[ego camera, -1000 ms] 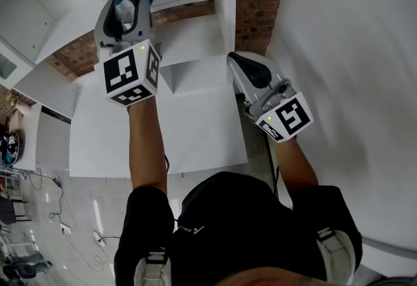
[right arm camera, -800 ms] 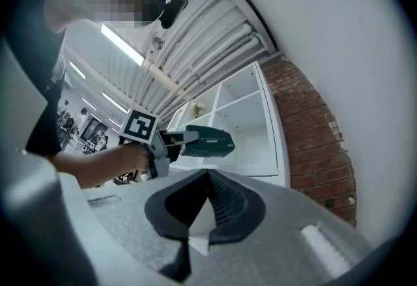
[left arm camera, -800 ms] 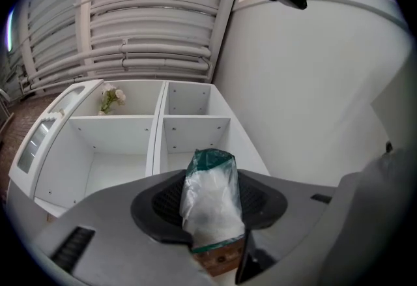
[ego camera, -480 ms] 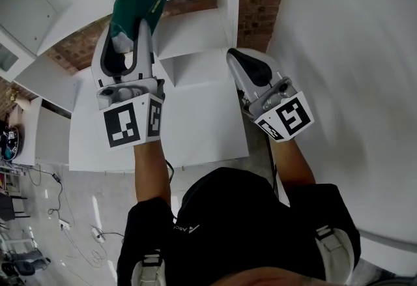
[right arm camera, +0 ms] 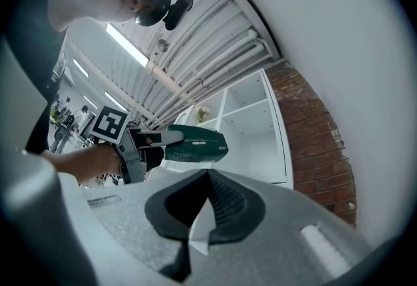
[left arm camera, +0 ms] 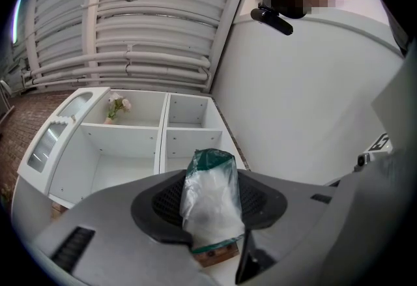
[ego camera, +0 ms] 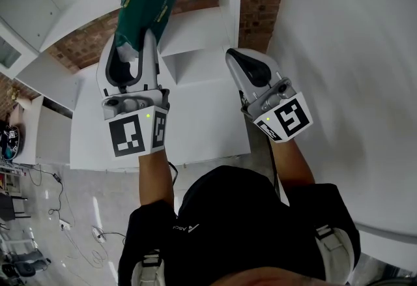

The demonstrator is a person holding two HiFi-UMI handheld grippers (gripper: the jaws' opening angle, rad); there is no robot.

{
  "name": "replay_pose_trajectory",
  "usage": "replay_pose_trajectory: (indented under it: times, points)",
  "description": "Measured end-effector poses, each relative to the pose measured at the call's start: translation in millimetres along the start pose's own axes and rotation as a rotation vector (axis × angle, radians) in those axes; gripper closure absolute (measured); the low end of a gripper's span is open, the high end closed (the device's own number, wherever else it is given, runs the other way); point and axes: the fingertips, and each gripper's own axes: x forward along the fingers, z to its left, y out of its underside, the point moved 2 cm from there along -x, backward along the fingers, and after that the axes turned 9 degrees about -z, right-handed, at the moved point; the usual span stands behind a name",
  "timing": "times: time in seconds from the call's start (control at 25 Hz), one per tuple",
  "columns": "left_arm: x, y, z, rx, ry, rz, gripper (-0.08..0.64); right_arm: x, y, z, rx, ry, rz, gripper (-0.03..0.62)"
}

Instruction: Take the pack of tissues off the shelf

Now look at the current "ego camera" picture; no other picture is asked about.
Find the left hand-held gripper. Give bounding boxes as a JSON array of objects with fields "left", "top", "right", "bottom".
[{"left": 96, "top": 30, "right": 171, "bottom": 158}]

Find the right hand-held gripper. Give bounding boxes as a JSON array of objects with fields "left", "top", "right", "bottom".
[{"left": 225, "top": 48, "right": 314, "bottom": 143}]

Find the green packet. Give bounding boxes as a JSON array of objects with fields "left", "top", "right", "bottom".
[{"left": 116, "top": 0, "right": 183, "bottom": 63}]

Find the person's left forearm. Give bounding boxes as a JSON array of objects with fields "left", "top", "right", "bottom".
[{"left": 137, "top": 147, "right": 174, "bottom": 208}]

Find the person's right forearm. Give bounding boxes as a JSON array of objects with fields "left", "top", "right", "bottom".
[{"left": 269, "top": 137, "right": 316, "bottom": 187}]

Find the white open shelf unit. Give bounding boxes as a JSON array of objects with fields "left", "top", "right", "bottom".
[{"left": 158, "top": 0, "right": 242, "bottom": 86}]

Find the white shelf support board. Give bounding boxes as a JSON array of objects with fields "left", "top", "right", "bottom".
[{"left": 14, "top": 49, "right": 81, "bottom": 112}]

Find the white low cabinet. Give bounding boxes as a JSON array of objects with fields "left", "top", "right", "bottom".
[{"left": 14, "top": 95, "right": 75, "bottom": 167}]

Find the round black device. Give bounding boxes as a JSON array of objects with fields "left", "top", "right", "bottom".
[{"left": 0, "top": 119, "right": 22, "bottom": 162}]

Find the person's black shirt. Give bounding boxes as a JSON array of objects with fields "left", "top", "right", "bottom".
[{"left": 117, "top": 165, "right": 362, "bottom": 286}]

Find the cluttered metal rack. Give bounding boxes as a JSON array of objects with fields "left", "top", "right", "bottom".
[{"left": 0, "top": 163, "right": 27, "bottom": 198}]

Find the black chair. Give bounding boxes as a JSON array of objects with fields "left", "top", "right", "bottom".
[{"left": 0, "top": 191, "right": 33, "bottom": 223}]

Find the black office chair base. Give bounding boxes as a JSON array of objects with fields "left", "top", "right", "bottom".
[{"left": 1, "top": 248, "right": 52, "bottom": 279}]

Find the black cable with adapter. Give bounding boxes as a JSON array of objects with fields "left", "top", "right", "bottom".
[{"left": 25, "top": 165, "right": 66, "bottom": 218}]

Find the thin white floor cable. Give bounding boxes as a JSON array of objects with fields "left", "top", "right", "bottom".
[{"left": 63, "top": 228, "right": 111, "bottom": 270}]

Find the white backpack strap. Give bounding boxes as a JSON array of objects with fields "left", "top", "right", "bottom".
[
  {"left": 129, "top": 249, "right": 166, "bottom": 286},
  {"left": 313, "top": 223, "right": 355, "bottom": 286}
]

